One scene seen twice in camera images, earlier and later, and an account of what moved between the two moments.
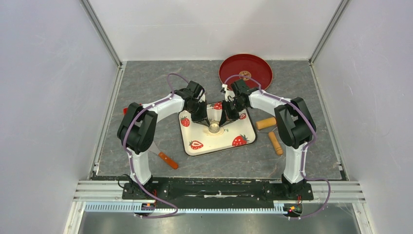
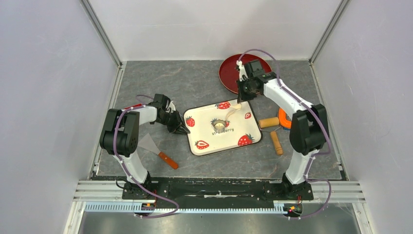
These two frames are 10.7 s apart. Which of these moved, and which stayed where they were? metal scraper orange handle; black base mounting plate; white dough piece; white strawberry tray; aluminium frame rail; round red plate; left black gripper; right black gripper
Moved: right black gripper; white dough piece; left black gripper
Stayed: round red plate; white strawberry tray; black base mounting plate; metal scraper orange handle; aluminium frame rail
